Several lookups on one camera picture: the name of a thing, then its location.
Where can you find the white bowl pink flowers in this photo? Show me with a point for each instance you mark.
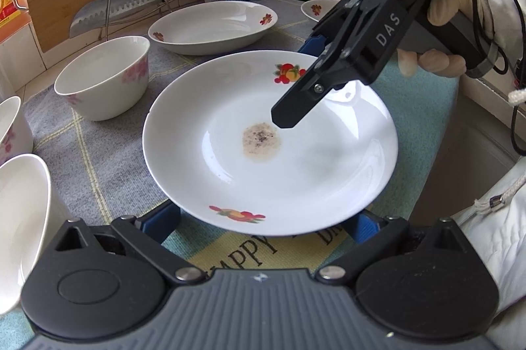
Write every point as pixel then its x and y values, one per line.
pixel 102 87
pixel 20 231
pixel 12 128

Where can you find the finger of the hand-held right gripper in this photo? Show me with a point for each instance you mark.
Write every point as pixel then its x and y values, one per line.
pixel 314 45
pixel 298 105

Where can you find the orange liquid plastic bottle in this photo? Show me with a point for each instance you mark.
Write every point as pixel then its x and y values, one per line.
pixel 7 1

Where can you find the person's right hand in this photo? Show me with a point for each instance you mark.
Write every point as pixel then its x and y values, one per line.
pixel 450 3

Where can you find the person's right forearm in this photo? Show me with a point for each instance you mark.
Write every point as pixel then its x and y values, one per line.
pixel 503 5

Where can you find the grey plaid table mat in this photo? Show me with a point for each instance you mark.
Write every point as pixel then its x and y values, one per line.
pixel 102 157

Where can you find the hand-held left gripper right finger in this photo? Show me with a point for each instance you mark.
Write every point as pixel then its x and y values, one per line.
pixel 363 229

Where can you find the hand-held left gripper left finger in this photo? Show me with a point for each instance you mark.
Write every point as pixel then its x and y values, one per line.
pixel 163 219

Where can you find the deep white fruit-print plate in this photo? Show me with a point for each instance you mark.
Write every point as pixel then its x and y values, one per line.
pixel 205 29

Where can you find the large white fruit-print plate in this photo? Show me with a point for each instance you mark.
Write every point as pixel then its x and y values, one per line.
pixel 246 185

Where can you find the person's white clothing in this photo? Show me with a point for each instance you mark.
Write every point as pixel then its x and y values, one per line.
pixel 493 251

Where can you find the small white fruit-print plate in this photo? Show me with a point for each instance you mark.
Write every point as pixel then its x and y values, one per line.
pixel 314 10

